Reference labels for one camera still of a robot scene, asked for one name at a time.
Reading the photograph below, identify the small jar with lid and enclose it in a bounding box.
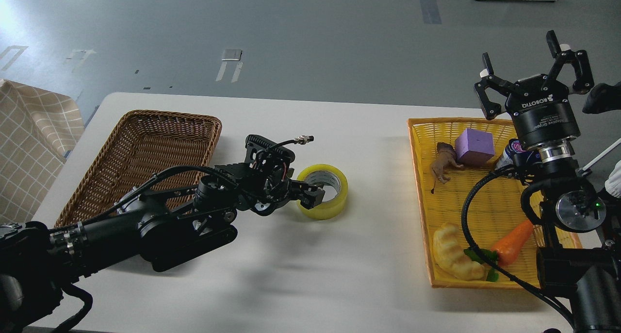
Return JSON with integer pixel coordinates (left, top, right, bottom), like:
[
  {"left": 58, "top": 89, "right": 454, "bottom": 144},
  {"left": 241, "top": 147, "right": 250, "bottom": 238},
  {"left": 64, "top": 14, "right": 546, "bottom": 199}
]
[{"left": 494, "top": 138, "right": 524, "bottom": 170}]

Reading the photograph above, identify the yellow tape roll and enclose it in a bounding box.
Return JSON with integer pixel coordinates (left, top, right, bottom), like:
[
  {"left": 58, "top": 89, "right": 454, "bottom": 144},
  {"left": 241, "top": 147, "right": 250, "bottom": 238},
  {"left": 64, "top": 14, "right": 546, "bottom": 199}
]
[{"left": 297, "top": 164, "right": 349, "bottom": 220}]

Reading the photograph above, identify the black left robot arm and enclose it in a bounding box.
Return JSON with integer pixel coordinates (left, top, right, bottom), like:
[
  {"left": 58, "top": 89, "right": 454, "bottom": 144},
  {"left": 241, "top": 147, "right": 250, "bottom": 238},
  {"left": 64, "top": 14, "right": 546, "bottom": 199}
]
[{"left": 0, "top": 134, "right": 325, "bottom": 333}]

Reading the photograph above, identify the orange toy carrot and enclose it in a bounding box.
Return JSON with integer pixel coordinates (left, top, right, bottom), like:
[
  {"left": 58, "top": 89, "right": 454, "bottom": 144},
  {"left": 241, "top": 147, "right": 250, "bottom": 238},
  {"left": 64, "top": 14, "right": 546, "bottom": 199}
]
[{"left": 463, "top": 219, "right": 534, "bottom": 282}]

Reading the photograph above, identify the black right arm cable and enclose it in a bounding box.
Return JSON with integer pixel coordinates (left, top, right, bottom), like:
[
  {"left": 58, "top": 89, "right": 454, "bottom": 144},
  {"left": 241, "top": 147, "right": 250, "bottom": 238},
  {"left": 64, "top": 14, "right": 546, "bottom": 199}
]
[{"left": 460, "top": 166, "right": 578, "bottom": 324}]

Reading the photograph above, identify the yellow toy croissant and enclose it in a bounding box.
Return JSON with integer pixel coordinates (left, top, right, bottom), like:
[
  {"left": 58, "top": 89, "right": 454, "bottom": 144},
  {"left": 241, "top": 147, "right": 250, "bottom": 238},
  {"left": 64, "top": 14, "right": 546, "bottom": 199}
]
[{"left": 432, "top": 223, "right": 487, "bottom": 281}]

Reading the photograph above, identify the purple foam cube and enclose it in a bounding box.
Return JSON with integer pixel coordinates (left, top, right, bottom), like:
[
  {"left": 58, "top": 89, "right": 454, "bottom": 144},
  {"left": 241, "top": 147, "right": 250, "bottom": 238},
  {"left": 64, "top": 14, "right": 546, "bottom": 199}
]
[{"left": 455, "top": 129, "right": 495, "bottom": 167}]

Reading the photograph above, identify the beige checkered cloth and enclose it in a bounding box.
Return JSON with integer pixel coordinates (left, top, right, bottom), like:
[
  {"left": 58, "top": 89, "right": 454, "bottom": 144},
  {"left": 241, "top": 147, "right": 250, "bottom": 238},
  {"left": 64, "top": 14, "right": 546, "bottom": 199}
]
[{"left": 0, "top": 79, "right": 84, "bottom": 224}]

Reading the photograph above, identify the yellow plastic basket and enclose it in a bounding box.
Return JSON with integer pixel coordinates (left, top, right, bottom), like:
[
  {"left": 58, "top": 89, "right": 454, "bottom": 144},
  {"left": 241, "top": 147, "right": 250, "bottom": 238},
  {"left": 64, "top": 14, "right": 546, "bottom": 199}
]
[{"left": 408, "top": 117, "right": 583, "bottom": 290}]

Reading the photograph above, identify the brown wicker basket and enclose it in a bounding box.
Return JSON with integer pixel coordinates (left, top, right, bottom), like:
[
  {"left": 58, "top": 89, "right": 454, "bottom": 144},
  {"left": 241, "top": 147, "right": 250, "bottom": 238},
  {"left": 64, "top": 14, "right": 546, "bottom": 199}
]
[{"left": 55, "top": 110, "right": 222, "bottom": 227}]

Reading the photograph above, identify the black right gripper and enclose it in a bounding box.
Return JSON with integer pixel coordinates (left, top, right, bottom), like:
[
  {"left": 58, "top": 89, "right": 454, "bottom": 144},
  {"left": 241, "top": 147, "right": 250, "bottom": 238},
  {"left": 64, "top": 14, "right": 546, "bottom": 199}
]
[{"left": 474, "top": 30, "right": 595, "bottom": 151}]

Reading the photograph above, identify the brown toy animal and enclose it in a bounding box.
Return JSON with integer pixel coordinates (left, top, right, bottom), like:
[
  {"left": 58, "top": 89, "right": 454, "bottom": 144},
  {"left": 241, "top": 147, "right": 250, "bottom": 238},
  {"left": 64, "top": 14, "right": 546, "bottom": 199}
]
[{"left": 430, "top": 141, "right": 464, "bottom": 194}]

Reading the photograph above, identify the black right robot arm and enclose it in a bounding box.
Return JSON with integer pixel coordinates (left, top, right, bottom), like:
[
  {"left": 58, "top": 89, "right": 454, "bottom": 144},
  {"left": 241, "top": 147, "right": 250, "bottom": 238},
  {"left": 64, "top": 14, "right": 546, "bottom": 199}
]
[{"left": 461, "top": 30, "right": 620, "bottom": 333}]

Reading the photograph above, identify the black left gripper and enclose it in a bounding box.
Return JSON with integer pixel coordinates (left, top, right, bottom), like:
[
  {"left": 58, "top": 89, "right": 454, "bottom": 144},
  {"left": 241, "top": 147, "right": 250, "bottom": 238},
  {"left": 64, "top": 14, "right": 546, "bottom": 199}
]
[{"left": 240, "top": 164, "right": 326, "bottom": 216}]

